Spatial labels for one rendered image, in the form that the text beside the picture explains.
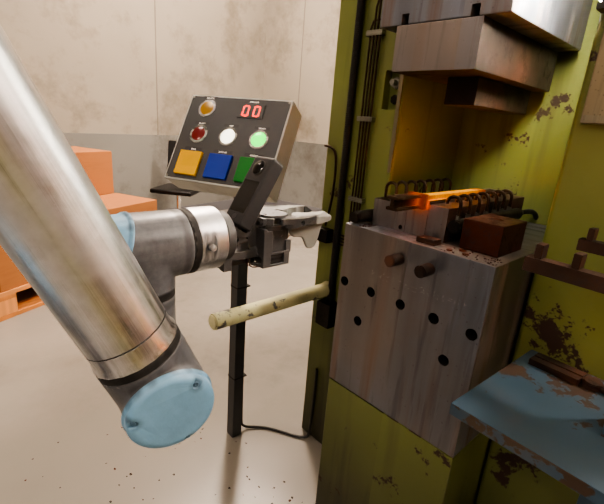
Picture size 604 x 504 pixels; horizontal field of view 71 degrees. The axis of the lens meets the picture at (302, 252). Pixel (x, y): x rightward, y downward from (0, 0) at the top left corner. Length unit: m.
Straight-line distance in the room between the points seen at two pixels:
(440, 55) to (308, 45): 4.55
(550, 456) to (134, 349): 0.55
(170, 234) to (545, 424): 0.60
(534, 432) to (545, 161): 0.85
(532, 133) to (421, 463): 0.94
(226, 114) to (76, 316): 0.98
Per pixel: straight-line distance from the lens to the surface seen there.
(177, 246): 0.55
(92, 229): 0.39
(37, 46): 4.19
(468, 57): 0.97
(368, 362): 1.11
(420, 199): 0.98
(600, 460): 0.75
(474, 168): 1.47
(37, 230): 0.38
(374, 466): 1.25
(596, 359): 1.08
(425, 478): 1.15
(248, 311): 1.19
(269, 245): 0.64
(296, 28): 5.65
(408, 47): 1.05
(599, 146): 1.01
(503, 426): 0.73
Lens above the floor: 1.15
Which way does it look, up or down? 17 degrees down
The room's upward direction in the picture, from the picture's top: 5 degrees clockwise
